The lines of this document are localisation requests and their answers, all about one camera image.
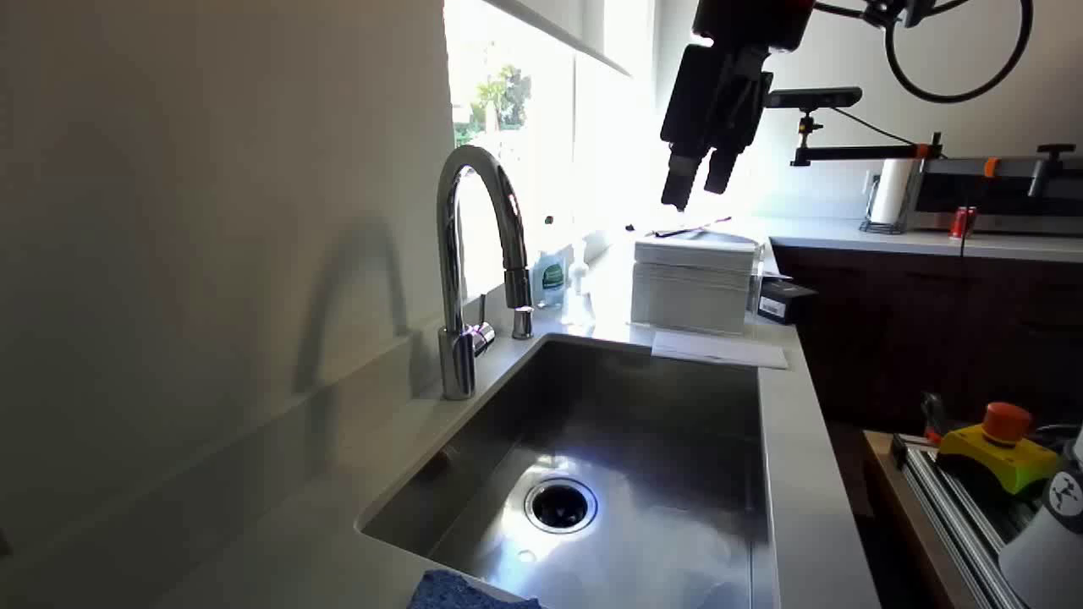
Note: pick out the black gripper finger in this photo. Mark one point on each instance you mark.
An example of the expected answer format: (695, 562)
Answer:
(682, 181)
(722, 170)

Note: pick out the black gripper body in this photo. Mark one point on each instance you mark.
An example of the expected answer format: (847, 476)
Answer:
(715, 102)

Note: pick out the clear pump soap bottle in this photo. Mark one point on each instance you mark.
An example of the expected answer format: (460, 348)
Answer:
(584, 290)

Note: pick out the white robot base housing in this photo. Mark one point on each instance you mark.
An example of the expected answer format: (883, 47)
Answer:
(1051, 554)

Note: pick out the stainless steel sink basin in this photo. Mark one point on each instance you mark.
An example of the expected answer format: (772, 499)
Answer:
(631, 429)

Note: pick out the round sink drain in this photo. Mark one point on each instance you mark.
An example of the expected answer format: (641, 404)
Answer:
(559, 505)

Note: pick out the small black box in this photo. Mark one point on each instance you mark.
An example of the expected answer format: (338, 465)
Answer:
(787, 300)

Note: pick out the dish soap bottle green label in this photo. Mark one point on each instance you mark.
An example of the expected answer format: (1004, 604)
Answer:
(554, 276)

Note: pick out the bright window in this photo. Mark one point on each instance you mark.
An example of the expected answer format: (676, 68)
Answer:
(528, 123)

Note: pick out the white paper towel roll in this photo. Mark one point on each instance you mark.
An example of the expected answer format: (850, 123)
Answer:
(890, 190)

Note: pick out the chrome gooseneck faucet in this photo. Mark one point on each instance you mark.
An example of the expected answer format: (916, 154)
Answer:
(453, 291)

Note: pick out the dark wood cabinet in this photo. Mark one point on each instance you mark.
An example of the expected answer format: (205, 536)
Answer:
(924, 326)

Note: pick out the red black clamp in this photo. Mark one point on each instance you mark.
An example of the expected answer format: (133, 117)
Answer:
(931, 414)

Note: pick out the yellow emergency stop button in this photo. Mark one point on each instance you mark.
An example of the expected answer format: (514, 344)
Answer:
(1000, 450)

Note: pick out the blue sponge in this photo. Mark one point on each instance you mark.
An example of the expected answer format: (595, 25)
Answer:
(460, 595)

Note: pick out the black stereo camera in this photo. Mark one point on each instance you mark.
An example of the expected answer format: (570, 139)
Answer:
(814, 97)

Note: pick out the grey metal rail with clamps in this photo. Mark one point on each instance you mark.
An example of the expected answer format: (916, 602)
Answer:
(1004, 205)

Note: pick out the aluminium frame rail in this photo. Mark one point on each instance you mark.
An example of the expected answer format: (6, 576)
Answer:
(952, 509)

